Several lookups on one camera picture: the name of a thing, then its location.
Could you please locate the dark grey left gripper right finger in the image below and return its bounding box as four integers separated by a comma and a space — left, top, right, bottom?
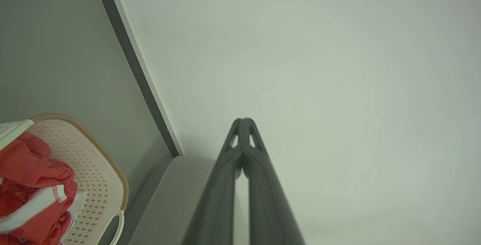
243, 118, 305, 245

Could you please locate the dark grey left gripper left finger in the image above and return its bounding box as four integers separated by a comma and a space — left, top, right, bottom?
182, 118, 244, 245

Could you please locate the red basketball jersey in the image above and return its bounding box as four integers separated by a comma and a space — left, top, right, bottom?
0, 132, 78, 245

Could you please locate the grey sofa cushion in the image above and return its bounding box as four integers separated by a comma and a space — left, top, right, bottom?
128, 156, 250, 245

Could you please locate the beige perforated plastic laundry basket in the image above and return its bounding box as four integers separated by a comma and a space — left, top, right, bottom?
0, 113, 129, 245

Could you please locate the white garment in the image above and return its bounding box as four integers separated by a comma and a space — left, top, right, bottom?
60, 191, 86, 243

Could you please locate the dark grey wall baseboard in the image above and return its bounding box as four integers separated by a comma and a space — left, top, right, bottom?
92, 0, 184, 158

